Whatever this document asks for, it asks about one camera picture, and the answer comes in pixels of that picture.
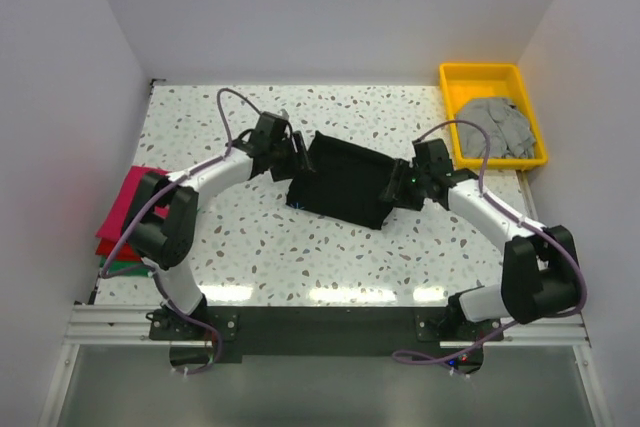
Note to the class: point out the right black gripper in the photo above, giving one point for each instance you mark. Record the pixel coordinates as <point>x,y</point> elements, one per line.
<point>395,187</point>

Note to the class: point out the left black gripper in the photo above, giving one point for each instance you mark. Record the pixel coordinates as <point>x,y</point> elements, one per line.
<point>298,162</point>

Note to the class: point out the black t shirt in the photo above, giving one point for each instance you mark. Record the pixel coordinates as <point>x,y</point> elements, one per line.
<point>346,183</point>

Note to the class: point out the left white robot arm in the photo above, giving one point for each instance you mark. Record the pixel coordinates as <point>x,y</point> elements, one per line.
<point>160,225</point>

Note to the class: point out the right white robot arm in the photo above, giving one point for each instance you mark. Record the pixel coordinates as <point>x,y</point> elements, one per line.
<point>541,277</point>

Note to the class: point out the grey t shirt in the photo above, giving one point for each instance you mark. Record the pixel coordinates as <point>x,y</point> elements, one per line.
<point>509,130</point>

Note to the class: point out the yellow plastic bin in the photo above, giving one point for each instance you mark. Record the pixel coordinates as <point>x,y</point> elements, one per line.
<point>463,82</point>

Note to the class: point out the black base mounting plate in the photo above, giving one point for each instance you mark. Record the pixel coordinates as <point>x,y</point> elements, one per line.
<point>458,359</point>

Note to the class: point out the pink folded t shirt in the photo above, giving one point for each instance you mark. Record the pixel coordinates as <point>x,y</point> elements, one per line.
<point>113,223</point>

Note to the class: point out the red folded t shirt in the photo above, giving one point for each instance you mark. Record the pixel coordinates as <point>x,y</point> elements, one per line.
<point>126,253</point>

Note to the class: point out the green folded t shirt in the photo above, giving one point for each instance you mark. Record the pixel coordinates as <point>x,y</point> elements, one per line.
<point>122,268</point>

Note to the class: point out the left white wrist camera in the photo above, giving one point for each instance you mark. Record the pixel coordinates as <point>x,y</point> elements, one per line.
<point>283,113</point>

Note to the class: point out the aluminium frame rail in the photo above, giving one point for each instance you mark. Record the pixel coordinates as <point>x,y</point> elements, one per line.
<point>110,324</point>

